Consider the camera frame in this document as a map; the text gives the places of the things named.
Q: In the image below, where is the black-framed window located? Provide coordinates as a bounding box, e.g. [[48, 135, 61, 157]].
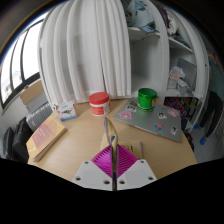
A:
[[0, 18, 46, 111]]

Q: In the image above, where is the red and black bag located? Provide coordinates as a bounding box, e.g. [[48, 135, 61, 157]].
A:
[[183, 128, 196, 153]]

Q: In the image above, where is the small white printed box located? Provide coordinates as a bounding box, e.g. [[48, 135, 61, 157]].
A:
[[55, 100, 79, 122]]

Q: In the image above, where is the grey radiator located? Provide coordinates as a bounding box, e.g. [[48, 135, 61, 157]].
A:
[[25, 101, 54, 132]]

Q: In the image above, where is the white jar with red lid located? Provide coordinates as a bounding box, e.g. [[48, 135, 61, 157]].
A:
[[88, 91, 112, 117]]

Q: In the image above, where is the white curtain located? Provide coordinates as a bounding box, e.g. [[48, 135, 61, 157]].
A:
[[38, 0, 133, 108]]

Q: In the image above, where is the yellow patterned towel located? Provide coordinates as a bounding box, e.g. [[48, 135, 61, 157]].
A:
[[99, 116, 145, 192]]

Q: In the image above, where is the person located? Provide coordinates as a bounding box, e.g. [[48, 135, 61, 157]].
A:
[[193, 54, 224, 146]]

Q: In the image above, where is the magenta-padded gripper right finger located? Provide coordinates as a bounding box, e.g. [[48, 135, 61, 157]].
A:
[[116, 144, 158, 192]]

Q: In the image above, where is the brown cardboard box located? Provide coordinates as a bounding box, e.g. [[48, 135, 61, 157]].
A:
[[19, 79, 46, 105]]

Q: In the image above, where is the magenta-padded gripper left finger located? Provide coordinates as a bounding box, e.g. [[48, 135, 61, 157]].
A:
[[71, 144, 115, 192]]

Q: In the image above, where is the green round tin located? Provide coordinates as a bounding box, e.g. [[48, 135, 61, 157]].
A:
[[137, 87, 158, 113]]

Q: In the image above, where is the yellow and pink book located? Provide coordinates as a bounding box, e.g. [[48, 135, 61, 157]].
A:
[[25, 114, 68, 163]]

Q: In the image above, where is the grey laptop with stickers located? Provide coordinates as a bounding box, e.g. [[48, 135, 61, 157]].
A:
[[113, 97, 184, 143]]

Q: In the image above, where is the white shelf unit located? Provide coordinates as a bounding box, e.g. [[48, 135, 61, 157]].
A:
[[121, 0, 211, 131]]

